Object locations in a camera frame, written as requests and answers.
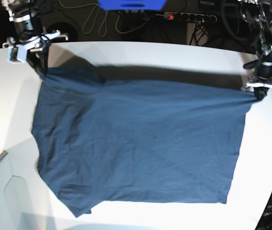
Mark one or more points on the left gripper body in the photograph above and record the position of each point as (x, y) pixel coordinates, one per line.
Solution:
(261, 71)

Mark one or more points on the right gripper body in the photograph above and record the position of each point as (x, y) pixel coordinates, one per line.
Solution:
(25, 30)

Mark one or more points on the dark blue t-shirt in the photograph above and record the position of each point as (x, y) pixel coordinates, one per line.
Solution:
(136, 140)

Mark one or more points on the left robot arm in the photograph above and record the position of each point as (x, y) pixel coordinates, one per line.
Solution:
(257, 14)

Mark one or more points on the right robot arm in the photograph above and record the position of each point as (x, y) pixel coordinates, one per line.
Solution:
(23, 10)

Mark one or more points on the blue plastic bin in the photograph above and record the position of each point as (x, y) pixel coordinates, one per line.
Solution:
(115, 5)

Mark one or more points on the black power strip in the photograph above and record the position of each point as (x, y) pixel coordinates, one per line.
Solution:
(188, 17)

